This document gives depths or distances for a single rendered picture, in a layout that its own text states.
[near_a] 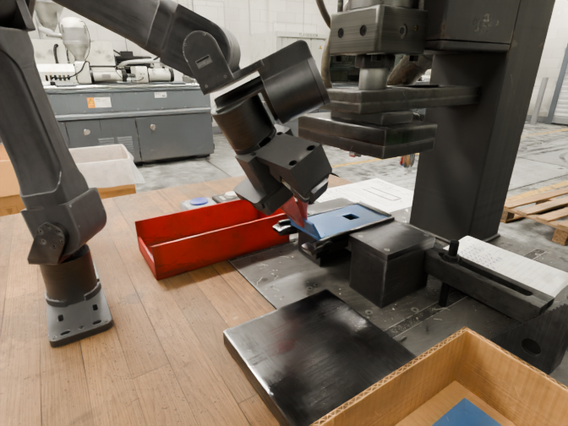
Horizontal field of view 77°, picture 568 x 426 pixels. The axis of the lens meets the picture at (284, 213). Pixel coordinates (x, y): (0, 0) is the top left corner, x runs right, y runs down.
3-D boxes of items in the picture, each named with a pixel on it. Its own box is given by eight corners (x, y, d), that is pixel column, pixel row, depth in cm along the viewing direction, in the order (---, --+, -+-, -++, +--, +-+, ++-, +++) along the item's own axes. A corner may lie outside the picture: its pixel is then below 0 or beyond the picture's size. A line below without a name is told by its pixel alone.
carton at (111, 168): (61, 210, 287) (45, 148, 268) (139, 198, 314) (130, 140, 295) (58, 245, 231) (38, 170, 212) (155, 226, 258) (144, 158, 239)
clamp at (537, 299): (413, 296, 52) (423, 234, 48) (428, 289, 54) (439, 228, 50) (522, 362, 40) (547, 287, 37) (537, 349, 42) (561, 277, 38)
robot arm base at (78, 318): (84, 219, 58) (32, 229, 55) (102, 275, 43) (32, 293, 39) (93, 262, 61) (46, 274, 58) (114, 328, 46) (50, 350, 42)
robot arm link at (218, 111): (285, 119, 45) (259, 68, 41) (289, 139, 40) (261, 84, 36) (237, 142, 46) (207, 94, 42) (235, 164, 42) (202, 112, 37)
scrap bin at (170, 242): (139, 250, 65) (133, 220, 63) (259, 221, 78) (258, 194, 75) (156, 281, 56) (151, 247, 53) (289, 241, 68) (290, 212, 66)
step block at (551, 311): (489, 340, 44) (506, 277, 40) (502, 330, 45) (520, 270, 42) (548, 375, 39) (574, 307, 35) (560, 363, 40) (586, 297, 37)
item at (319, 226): (283, 226, 54) (283, 208, 53) (357, 206, 62) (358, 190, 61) (311, 243, 49) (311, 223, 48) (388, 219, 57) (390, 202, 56)
